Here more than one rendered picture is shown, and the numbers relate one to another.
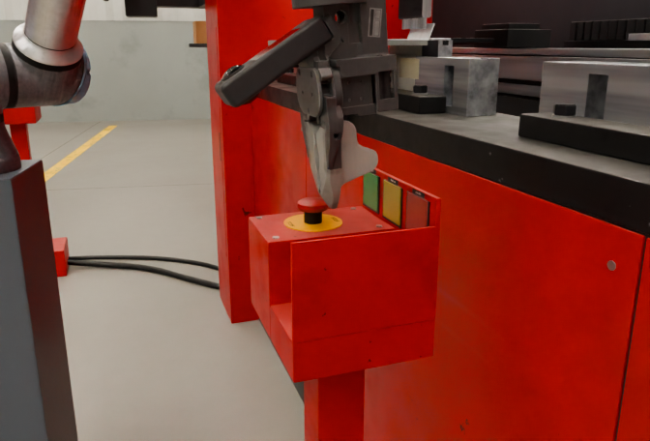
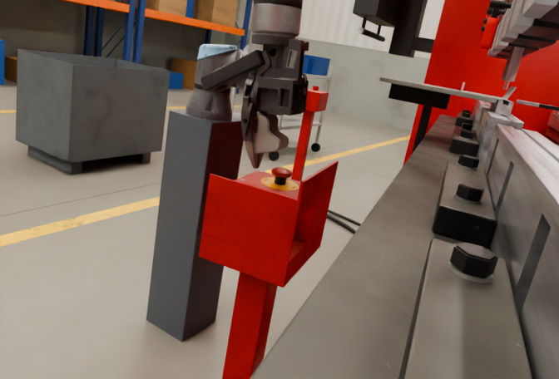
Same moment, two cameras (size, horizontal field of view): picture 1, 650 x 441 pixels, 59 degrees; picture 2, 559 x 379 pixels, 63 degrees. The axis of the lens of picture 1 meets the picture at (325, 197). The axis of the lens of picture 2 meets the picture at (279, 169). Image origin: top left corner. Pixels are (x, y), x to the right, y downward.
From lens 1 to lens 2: 0.50 m
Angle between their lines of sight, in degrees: 38
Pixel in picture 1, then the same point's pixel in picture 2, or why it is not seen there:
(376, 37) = (291, 68)
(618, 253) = not seen: hidden behind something
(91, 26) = (425, 62)
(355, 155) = (265, 137)
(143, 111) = not seen: hidden behind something
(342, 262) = (235, 197)
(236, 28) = (441, 72)
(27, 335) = (197, 210)
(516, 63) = not seen: outside the picture
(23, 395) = (188, 242)
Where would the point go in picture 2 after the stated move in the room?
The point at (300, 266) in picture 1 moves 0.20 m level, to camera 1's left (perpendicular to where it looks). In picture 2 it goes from (212, 189) to (145, 155)
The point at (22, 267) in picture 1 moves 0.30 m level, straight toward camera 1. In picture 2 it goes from (205, 172) to (160, 199)
